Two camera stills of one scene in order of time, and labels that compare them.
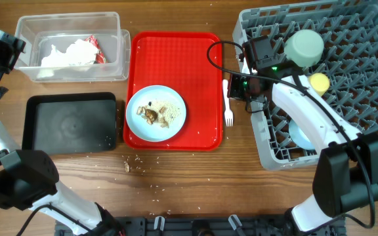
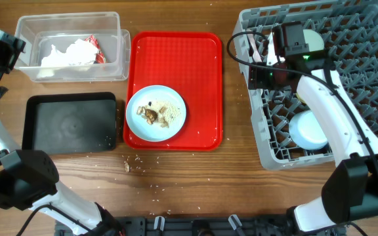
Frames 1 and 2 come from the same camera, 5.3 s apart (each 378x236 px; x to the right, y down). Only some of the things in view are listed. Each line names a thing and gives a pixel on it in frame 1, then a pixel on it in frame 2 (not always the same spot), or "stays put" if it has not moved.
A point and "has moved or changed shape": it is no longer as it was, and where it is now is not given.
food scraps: x=159 y=111 stays put
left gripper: x=10 y=47 stays put
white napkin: x=81 y=52 stays put
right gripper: x=234 y=82 → x=254 y=77
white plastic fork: x=228 y=114 has moved or changed shape
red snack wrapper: x=100 y=57 stays put
